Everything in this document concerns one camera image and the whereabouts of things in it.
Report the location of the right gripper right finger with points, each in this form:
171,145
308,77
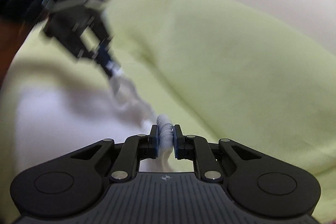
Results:
257,183

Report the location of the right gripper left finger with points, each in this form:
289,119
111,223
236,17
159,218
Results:
68,185

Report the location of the green covered sofa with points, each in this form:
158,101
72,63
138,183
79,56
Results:
218,68

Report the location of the white tank top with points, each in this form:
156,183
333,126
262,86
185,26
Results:
40,121

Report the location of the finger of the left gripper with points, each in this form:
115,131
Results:
100,54

